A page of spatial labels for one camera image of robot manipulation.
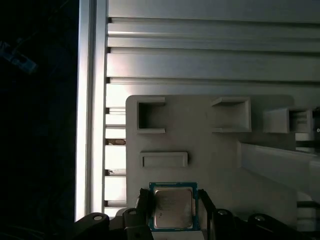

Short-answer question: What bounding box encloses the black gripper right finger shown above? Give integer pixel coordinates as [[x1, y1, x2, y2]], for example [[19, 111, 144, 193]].
[[197, 188, 320, 240]]

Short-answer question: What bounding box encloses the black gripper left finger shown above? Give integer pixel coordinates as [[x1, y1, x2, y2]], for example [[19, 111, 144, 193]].
[[74, 187, 154, 240]]

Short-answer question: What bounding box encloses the CPU with silver top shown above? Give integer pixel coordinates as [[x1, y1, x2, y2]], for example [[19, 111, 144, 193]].
[[148, 181, 200, 231]]

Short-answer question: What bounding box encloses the grey parts rack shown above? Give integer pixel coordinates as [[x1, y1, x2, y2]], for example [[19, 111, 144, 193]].
[[124, 94, 320, 240]]

